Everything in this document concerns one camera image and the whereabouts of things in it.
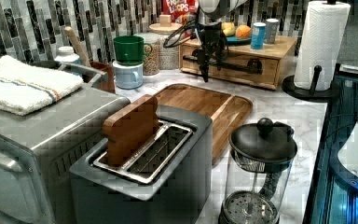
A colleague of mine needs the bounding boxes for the blue white-capped canister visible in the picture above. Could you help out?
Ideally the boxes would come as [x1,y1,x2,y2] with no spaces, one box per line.
[251,22,266,49]

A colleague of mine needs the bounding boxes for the wooden toy toast slice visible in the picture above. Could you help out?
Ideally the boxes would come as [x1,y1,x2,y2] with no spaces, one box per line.
[103,94,158,167]

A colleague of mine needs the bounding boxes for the silver toaster oven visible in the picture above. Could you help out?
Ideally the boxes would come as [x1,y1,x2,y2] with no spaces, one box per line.
[0,60,131,224]

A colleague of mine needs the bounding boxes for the glass jar with white lid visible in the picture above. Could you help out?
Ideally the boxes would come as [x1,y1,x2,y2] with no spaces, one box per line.
[136,33,159,76]

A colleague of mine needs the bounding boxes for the yellow plush banana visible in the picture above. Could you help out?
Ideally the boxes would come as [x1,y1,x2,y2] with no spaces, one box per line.
[221,22,236,36]

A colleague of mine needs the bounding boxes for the orange plush fruit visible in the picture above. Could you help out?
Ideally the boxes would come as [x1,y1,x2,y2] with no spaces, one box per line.
[235,25,252,39]

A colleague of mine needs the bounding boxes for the black drawer handle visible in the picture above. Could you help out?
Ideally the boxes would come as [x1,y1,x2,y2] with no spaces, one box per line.
[182,49,263,75]

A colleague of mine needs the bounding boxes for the red Froot Loops cereal box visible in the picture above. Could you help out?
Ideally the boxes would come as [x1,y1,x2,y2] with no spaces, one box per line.
[162,0,199,24]

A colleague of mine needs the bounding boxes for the black silver toaster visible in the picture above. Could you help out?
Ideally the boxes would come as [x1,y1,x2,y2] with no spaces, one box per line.
[70,105,213,224]

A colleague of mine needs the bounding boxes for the wooden utensil handle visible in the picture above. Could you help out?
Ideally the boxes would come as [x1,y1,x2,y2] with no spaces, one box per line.
[63,26,90,67]

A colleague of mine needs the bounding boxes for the grey canister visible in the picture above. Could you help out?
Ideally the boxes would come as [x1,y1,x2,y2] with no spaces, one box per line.
[264,18,279,44]

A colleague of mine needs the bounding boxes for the light blue mug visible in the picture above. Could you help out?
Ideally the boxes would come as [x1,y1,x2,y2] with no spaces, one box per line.
[112,61,144,90]

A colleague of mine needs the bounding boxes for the paper towel roll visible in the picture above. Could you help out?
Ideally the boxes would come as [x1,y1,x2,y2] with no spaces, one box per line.
[294,1,351,91]

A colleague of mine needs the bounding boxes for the glass French press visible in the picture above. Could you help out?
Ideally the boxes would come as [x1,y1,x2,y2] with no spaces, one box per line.
[218,118,297,224]

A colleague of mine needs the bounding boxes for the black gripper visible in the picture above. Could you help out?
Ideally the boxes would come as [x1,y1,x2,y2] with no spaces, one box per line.
[196,21,228,82]

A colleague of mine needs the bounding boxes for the white blue-labelled bottle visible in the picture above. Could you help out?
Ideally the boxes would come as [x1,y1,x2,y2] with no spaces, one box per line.
[54,46,81,64]

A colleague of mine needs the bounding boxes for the teal blue plate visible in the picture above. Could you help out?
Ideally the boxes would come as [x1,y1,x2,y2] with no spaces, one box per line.
[227,35,251,46]

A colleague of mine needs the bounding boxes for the glass jar with wooden lid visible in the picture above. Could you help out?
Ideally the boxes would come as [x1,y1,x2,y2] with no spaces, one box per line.
[149,15,181,70]

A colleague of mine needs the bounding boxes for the brown utensil holder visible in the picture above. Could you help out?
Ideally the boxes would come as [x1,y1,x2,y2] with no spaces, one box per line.
[90,62,116,93]

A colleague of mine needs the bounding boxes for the green mug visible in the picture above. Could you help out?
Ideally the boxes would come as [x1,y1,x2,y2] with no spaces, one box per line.
[113,35,153,66]

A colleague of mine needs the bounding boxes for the wooden drawer box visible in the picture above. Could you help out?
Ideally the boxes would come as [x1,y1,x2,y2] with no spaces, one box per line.
[179,35,298,91]

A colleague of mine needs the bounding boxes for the black paper towel stand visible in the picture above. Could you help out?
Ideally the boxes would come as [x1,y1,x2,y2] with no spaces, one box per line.
[282,0,338,102]

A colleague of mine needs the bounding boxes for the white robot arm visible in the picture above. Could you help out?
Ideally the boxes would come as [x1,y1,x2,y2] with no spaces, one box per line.
[194,0,247,82]

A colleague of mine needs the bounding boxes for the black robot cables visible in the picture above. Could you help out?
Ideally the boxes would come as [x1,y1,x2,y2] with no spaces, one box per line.
[162,17,203,49]

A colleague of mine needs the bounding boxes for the wooden cutting board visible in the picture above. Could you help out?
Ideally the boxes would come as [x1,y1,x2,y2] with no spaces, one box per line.
[155,84,253,164]

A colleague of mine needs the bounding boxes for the white striped folded towel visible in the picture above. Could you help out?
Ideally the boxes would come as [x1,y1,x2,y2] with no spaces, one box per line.
[0,55,83,116]

